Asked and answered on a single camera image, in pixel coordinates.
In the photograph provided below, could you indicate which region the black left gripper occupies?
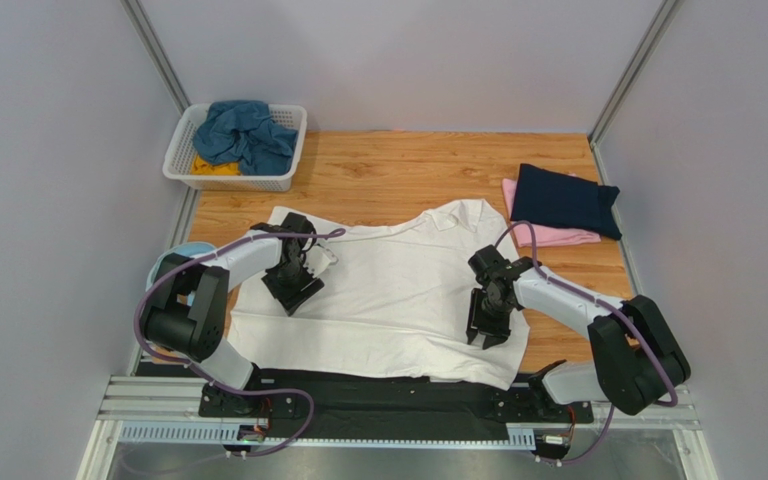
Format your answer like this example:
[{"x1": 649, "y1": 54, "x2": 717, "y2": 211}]
[{"x1": 262, "y1": 255, "x2": 324, "y2": 315}]

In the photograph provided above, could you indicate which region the white t-shirt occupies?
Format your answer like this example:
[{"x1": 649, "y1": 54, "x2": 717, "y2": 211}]
[{"x1": 227, "y1": 199, "x2": 529, "y2": 389}]

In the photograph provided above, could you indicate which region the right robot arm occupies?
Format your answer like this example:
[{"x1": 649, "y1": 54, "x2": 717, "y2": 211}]
[{"x1": 466, "y1": 245, "x2": 691, "y2": 415}]

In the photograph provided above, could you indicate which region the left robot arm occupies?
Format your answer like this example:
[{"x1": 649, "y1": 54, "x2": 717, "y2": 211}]
[{"x1": 134, "y1": 213, "x2": 345, "y2": 418}]

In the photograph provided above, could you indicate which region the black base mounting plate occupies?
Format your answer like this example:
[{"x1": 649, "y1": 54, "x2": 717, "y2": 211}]
[{"x1": 198, "y1": 369, "x2": 594, "y2": 441}]

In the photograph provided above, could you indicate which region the folded pink t-shirt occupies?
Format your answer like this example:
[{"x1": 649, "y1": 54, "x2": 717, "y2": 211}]
[{"x1": 501, "y1": 178, "x2": 601, "y2": 248}]

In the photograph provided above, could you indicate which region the folded navy t-shirt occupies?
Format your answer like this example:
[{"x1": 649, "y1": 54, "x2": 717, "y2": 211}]
[{"x1": 509, "y1": 164, "x2": 622, "y2": 240}]

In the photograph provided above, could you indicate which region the yellow t-shirt in basket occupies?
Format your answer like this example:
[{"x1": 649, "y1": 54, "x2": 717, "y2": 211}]
[{"x1": 189, "y1": 154, "x2": 242, "y2": 176}]

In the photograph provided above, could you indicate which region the crumpled blue t-shirt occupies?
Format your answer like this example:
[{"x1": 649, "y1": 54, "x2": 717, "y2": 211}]
[{"x1": 192, "y1": 100, "x2": 298, "y2": 176}]

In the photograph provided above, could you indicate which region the white plastic laundry basket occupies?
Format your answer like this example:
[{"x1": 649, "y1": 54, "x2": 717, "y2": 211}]
[{"x1": 162, "y1": 101, "x2": 308, "y2": 192}]

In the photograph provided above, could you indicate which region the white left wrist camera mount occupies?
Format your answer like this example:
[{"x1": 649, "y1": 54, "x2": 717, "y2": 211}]
[{"x1": 304, "y1": 244, "x2": 339, "y2": 278}]

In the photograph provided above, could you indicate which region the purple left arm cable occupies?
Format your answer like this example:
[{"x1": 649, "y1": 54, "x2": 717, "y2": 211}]
[{"x1": 132, "y1": 228, "x2": 347, "y2": 461}]

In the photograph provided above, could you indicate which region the left corner aluminium post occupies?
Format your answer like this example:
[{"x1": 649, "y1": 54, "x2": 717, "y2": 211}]
[{"x1": 120, "y1": 0, "x2": 191, "y2": 114}]

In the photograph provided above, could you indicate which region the corner aluminium post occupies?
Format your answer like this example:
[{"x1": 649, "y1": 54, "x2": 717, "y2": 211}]
[
  {"x1": 588, "y1": 0, "x2": 685, "y2": 148},
  {"x1": 120, "y1": 0, "x2": 191, "y2": 114}
]

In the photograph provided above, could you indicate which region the right corner aluminium post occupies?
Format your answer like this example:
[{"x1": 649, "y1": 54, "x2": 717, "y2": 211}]
[{"x1": 588, "y1": 0, "x2": 685, "y2": 148}]

